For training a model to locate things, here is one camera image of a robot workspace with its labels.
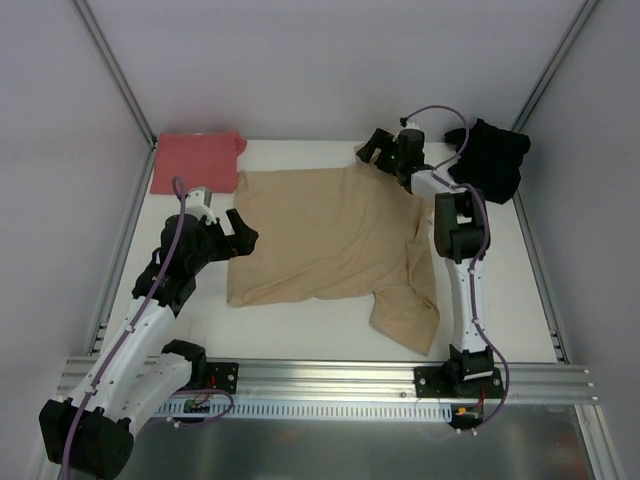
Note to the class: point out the black mounting plate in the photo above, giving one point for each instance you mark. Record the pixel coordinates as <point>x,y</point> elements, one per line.
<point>443,382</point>
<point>223,376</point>

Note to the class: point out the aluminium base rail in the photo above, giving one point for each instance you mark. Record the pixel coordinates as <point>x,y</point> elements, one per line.
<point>337,381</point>

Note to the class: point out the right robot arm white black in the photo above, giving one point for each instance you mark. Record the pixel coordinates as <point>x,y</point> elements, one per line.
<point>461,237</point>

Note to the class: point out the left aluminium frame post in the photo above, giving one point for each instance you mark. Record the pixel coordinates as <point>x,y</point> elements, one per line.
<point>101,43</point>

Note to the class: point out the white slotted cable duct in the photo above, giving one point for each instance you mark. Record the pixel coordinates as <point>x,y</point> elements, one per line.
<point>405,411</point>

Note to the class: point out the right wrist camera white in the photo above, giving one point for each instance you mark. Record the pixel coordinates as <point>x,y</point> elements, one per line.
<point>406,125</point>

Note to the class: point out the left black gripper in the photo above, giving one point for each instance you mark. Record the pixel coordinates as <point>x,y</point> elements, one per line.
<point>222,240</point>

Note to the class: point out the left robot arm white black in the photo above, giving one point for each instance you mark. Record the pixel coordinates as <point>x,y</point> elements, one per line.
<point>93,429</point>

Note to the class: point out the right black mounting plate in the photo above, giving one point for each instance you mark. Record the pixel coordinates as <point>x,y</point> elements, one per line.
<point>443,382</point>

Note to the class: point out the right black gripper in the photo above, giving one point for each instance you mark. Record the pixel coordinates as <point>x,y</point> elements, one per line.
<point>385,151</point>

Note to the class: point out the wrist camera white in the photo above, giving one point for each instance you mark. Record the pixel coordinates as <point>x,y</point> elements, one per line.
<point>198,205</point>
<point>406,125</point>

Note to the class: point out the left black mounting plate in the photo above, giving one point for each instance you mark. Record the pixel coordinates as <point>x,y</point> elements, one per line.
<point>223,376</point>

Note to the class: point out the beige t shirt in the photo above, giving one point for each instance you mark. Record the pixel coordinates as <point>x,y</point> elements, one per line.
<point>338,233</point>

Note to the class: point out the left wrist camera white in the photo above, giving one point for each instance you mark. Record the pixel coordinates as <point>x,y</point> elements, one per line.
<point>198,205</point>

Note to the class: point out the black t shirt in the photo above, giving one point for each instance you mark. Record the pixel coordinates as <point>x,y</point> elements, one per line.
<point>491,161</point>

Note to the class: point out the right aluminium frame post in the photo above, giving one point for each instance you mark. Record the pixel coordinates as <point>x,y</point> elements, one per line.
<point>568,40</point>

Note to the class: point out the folded pink t shirt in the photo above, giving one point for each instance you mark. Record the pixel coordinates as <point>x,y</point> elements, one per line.
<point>200,160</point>

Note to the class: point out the aluminium frame post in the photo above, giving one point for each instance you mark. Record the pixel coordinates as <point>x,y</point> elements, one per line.
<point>101,43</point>
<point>568,40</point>

